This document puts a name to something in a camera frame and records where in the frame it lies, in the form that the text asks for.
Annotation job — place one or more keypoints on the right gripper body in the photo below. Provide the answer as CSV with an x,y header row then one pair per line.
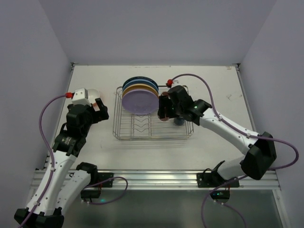
x,y
165,107

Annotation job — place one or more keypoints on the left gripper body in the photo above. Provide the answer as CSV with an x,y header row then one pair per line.
x,y
95,113

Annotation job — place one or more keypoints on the pink dotted mug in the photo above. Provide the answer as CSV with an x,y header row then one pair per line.
x,y
163,118

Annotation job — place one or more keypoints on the dark blue mug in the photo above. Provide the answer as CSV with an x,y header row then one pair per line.
x,y
179,121

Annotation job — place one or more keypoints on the orange bowl white inside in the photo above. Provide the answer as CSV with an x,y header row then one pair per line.
x,y
93,94

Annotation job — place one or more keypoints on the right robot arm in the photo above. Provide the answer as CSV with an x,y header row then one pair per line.
x,y
258,150

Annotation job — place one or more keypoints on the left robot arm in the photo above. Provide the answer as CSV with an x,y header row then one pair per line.
x,y
47,207

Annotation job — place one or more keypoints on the purple plate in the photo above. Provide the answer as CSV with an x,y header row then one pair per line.
x,y
140,102

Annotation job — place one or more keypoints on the yellow plate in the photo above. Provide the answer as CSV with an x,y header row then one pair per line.
x,y
139,91

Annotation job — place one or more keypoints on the light blue plate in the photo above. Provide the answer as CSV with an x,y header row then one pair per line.
x,y
140,82

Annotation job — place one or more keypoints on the dark teal plate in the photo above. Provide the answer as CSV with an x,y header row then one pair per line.
x,y
140,78

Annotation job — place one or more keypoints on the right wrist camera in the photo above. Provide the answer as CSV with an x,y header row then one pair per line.
x,y
172,83

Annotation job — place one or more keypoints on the metal wire dish rack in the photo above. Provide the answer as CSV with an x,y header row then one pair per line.
x,y
128,126

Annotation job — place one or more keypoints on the aluminium frame rail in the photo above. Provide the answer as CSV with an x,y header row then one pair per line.
x,y
186,180

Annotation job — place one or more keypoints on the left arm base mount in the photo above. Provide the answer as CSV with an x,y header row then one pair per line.
x,y
99,177

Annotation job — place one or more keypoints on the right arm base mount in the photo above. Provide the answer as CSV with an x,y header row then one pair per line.
x,y
209,179

